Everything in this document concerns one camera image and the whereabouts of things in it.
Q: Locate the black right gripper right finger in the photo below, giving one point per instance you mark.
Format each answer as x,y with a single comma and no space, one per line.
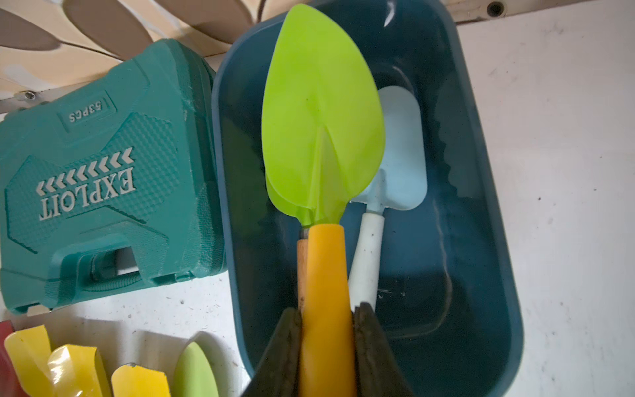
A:
378,373

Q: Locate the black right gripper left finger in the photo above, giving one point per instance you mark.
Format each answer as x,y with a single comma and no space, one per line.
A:
277,372

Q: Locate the light green shovel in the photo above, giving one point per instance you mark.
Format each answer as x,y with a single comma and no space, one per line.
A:
194,374

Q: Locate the green trowel wooden handle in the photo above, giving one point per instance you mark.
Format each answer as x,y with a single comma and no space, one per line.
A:
301,258

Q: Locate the yellow shovel wooden handle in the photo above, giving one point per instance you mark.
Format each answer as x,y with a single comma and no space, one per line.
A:
78,371

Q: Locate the green trowel yellow handle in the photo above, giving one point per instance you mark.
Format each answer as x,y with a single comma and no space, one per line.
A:
323,139

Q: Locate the red shovel wooden handle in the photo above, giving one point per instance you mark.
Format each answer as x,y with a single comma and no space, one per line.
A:
9,382

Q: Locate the blue plastic storage box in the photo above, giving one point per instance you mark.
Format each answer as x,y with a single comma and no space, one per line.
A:
447,299

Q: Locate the green plastic tool case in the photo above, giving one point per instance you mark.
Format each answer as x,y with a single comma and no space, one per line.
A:
112,188

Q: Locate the white handled tool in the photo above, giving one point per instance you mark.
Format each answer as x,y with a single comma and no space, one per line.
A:
400,183

